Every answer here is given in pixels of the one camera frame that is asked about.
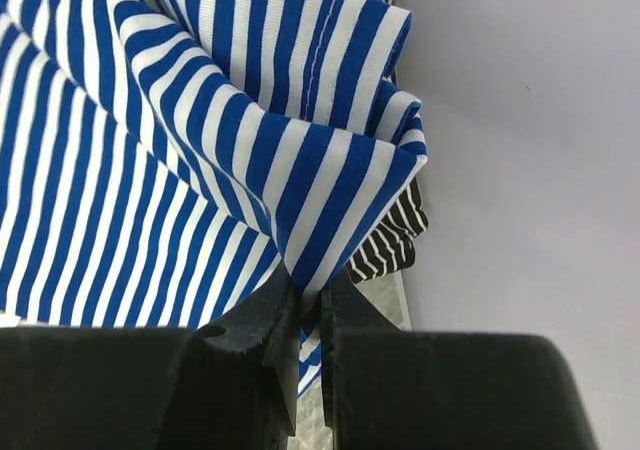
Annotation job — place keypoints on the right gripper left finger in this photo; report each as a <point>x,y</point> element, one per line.
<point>231,384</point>

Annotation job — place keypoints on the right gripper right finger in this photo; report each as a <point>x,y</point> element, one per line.
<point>387,388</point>

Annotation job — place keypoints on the blue white striped tank top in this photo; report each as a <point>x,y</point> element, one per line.
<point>160,158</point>

